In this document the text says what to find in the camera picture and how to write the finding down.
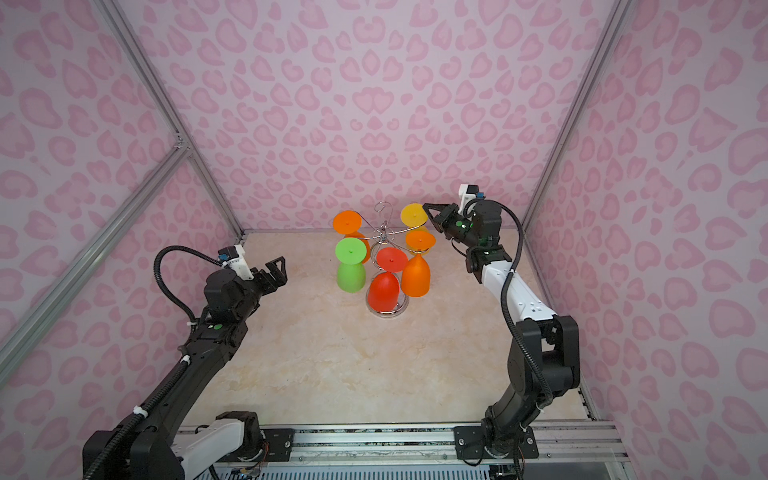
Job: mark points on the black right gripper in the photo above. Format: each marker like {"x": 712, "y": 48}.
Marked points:
{"x": 450, "y": 215}

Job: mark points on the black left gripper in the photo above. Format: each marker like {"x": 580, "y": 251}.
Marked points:
{"x": 278, "y": 278}

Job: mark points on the yellow plastic wine glass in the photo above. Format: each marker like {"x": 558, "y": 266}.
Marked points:
{"x": 414, "y": 218}

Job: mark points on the orange wine glass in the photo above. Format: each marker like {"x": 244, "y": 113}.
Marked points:
{"x": 416, "y": 276}
{"x": 348, "y": 224}

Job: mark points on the red plastic wine glass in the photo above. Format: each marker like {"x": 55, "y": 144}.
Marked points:
{"x": 384, "y": 290}

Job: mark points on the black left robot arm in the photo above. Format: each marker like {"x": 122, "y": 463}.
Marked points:
{"x": 147, "y": 443}

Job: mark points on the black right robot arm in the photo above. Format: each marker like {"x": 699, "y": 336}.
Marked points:
{"x": 543, "y": 363}

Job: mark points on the green plastic wine glass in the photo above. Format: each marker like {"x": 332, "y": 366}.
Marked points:
{"x": 351, "y": 274}

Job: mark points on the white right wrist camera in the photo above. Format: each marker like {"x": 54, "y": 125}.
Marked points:
{"x": 468, "y": 193}

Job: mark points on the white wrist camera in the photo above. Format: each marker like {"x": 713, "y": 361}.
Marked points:
{"x": 233, "y": 258}
{"x": 468, "y": 193}

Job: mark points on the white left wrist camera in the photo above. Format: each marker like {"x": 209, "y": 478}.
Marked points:
{"x": 233, "y": 258}

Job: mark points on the chrome wire wine glass rack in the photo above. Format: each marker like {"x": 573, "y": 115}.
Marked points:
{"x": 386, "y": 234}

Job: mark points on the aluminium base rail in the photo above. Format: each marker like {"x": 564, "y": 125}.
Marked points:
{"x": 569, "y": 449}

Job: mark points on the aluminium frame strut left diagonal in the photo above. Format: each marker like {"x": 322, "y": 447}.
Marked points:
{"x": 38, "y": 320}

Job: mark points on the aluminium frame post back right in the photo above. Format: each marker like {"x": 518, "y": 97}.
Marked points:
{"x": 619, "y": 15}

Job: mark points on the aluminium frame post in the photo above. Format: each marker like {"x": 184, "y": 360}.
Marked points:
{"x": 128, "y": 40}
{"x": 619, "y": 15}

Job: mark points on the aluminium frame post back left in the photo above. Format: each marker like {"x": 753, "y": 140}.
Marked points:
{"x": 128, "y": 40}

